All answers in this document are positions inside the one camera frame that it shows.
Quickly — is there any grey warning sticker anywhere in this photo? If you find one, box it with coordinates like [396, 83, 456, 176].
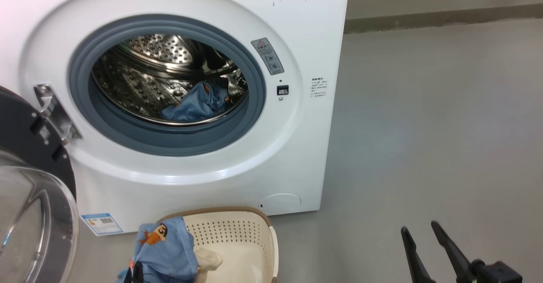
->
[250, 37, 285, 76]

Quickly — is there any light blue printed garment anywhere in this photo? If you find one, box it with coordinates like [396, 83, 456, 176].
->
[160, 80, 232, 123]

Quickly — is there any cream perforated laundry basket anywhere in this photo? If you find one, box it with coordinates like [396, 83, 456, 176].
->
[157, 207, 280, 283]

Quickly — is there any blue energy label sticker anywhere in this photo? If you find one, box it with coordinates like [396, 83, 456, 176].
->
[80, 212, 124, 236]

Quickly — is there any dark blue printed garment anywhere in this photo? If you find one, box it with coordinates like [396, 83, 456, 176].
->
[116, 216, 201, 283]

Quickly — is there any metal door hinge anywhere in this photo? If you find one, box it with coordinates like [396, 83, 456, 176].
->
[34, 83, 83, 146]

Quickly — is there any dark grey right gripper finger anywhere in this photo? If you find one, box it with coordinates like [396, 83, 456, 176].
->
[400, 226, 436, 283]
[431, 220, 474, 283]

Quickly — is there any small printed text sticker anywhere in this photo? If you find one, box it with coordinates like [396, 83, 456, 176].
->
[311, 77, 328, 98]

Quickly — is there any white front-load washing machine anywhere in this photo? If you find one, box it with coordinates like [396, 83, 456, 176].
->
[0, 0, 351, 235]

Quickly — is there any dark round glass washer door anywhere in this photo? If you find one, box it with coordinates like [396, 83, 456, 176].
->
[0, 85, 80, 283]

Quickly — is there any grey rubber door gasket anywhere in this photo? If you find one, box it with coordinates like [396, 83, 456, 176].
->
[67, 14, 267, 157]

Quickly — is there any cream white cloth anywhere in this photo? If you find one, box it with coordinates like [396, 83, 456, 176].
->
[195, 247, 224, 273]

